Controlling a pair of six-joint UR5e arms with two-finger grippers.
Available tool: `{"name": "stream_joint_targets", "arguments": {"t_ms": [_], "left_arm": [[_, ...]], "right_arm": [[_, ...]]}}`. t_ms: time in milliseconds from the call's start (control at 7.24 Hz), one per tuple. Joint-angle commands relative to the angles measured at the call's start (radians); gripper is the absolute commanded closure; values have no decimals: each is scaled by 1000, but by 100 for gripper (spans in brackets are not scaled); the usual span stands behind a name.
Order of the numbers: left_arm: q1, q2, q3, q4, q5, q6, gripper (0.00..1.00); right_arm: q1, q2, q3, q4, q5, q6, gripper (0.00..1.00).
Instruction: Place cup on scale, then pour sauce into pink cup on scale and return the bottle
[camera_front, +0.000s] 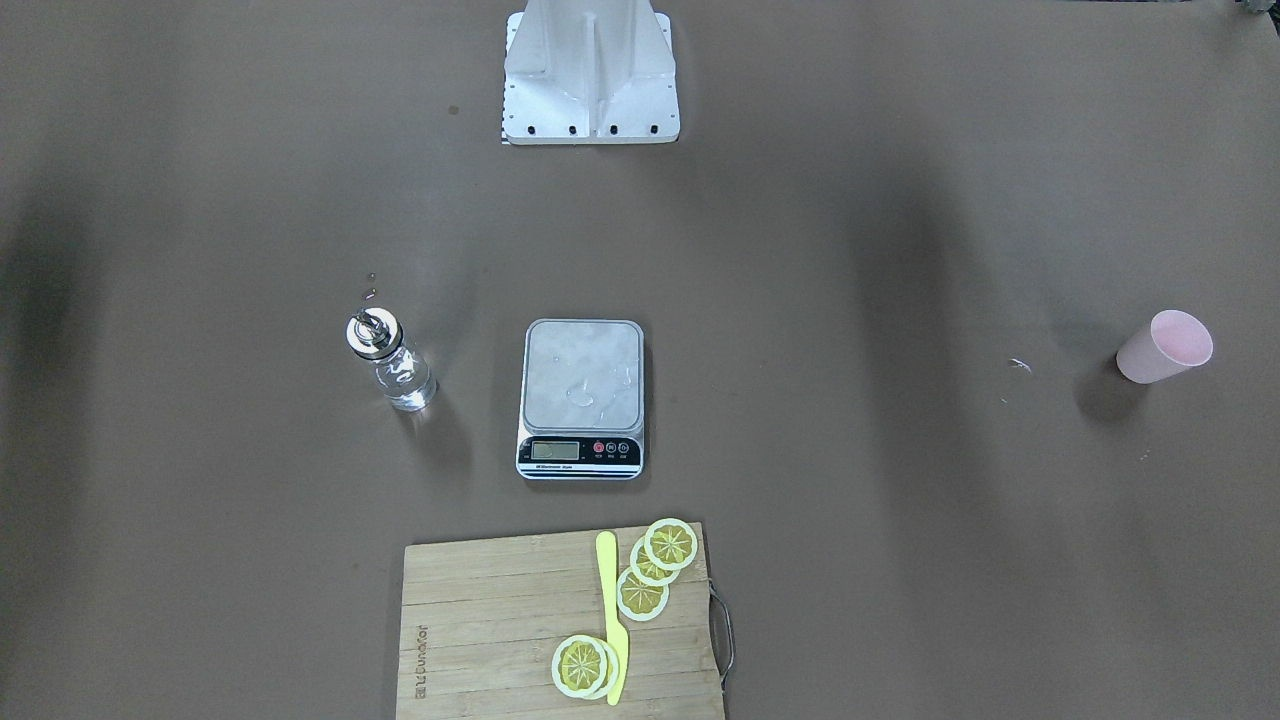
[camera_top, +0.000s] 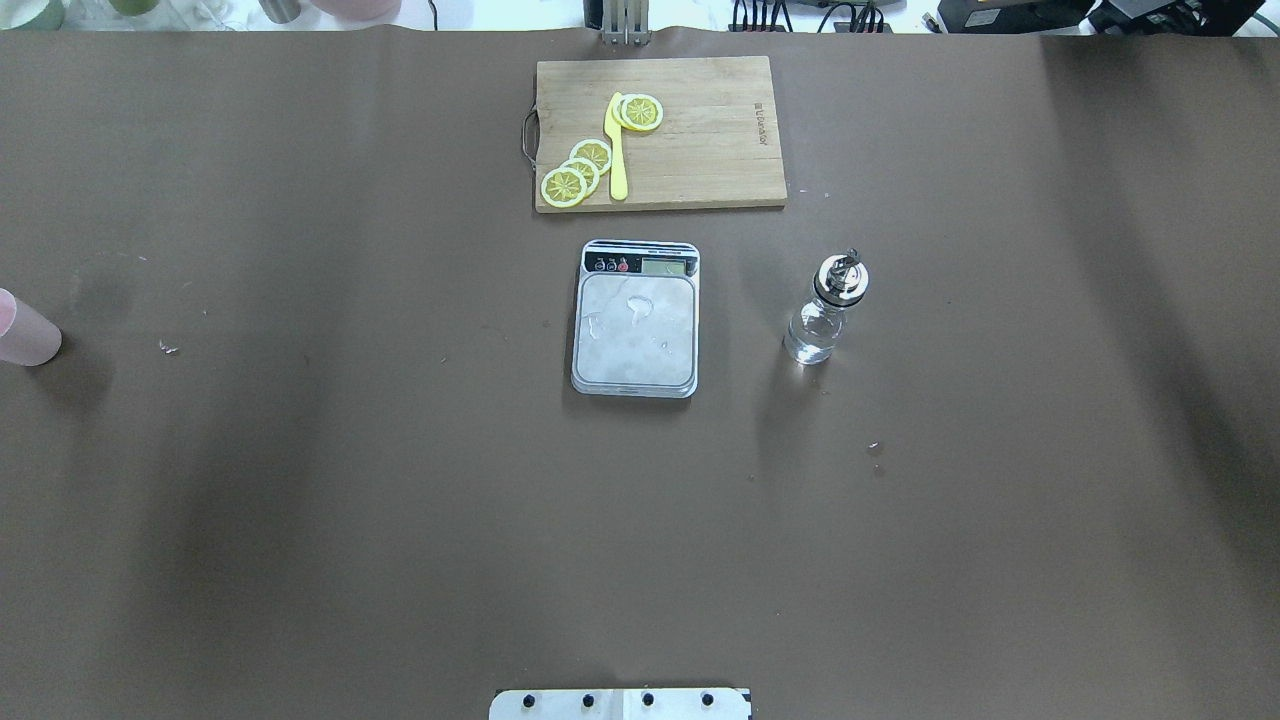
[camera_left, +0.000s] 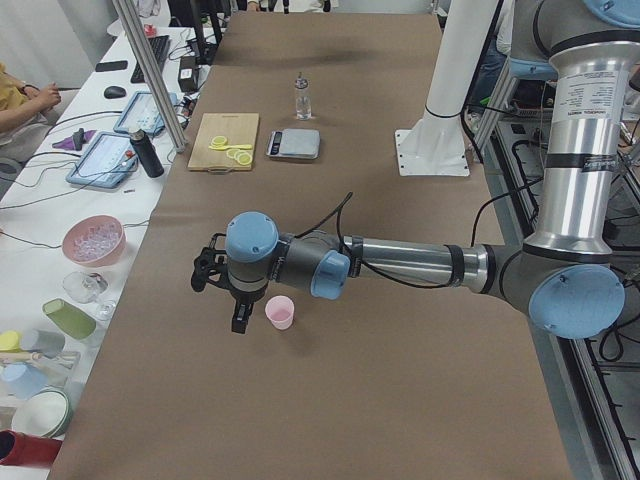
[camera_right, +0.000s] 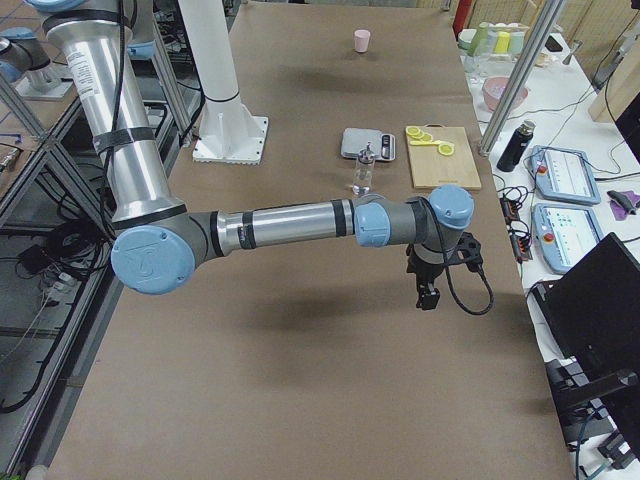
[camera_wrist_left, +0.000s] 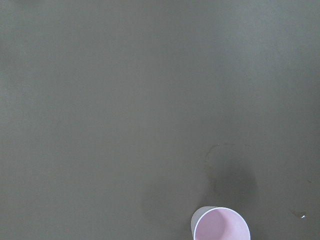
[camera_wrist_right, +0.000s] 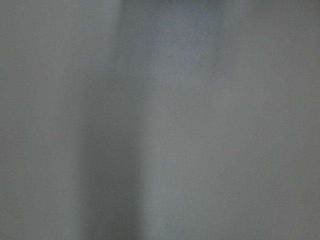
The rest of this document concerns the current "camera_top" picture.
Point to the clear glass sauce bottle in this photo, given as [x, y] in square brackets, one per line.
[840, 282]

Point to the pink plastic cup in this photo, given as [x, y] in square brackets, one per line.
[28, 338]

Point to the silver kitchen scale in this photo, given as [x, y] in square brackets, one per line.
[637, 320]

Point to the yellow plastic knife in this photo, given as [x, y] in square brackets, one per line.
[618, 181]

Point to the lemon slice front left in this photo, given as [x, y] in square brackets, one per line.
[564, 187]

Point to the lemon slice middle left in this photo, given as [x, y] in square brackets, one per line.
[587, 170]

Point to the lemon slice upper left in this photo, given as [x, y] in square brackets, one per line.
[597, 151]

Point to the wooden cutting board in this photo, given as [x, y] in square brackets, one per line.
[718, 145]

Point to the lemon slice by knife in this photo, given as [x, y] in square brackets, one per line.
[644, 112]

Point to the lemon slice under top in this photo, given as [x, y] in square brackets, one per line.
[618, 118]

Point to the aluminium frame post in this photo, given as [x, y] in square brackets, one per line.
[625, 22]

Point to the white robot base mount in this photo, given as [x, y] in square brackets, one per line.
[623, 703]

